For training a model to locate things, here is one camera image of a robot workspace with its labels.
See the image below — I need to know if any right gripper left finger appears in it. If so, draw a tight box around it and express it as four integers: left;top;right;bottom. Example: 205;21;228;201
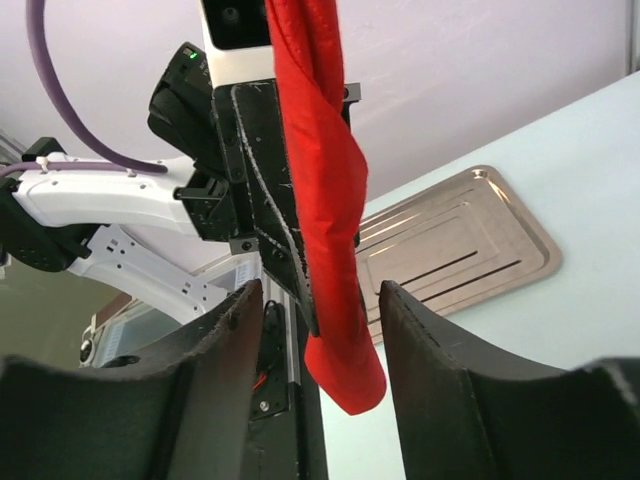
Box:
1;280;263;479

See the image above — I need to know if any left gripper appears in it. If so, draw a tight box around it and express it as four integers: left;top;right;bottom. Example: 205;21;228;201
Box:
177;82;319;336

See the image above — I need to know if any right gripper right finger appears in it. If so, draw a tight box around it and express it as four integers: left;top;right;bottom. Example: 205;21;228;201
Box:
379;281;639;479

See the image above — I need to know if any red paper napkin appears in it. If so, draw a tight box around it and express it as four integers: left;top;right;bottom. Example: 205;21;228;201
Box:
266;1;386;415

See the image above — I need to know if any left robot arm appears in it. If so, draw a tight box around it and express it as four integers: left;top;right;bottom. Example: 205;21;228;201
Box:
1;43;319;333

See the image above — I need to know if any metal tray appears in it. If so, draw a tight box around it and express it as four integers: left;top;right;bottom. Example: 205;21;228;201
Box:
356;165;562;344

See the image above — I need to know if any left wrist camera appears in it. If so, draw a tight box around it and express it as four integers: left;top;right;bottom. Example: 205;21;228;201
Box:
200;0;275;89

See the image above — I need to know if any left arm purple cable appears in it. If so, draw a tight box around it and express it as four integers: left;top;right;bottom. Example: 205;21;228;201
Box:
0;0;169;177

